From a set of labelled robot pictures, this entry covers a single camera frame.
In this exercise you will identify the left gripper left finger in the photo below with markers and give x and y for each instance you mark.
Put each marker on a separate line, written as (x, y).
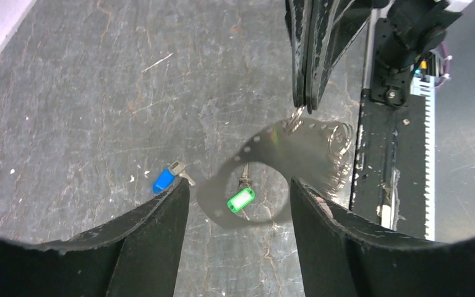
(136, 254)

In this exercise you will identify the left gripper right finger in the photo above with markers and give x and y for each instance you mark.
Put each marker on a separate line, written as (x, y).
(343, 254)

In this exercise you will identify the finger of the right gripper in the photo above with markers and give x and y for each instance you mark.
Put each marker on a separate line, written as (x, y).
(332, 28)
(297, 18)

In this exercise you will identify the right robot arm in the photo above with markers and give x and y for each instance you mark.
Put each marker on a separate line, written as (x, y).
(416, 28)

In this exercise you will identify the blue tagged key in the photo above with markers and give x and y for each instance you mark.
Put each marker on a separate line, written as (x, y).
(168, 176)

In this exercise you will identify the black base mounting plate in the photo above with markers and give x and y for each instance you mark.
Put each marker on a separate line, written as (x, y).
(389, 180)

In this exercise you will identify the green tagged key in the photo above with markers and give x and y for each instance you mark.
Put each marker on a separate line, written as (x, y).
(245, 194)

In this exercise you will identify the white slotted cable duct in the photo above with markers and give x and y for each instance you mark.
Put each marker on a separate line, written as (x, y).
(425, 87)

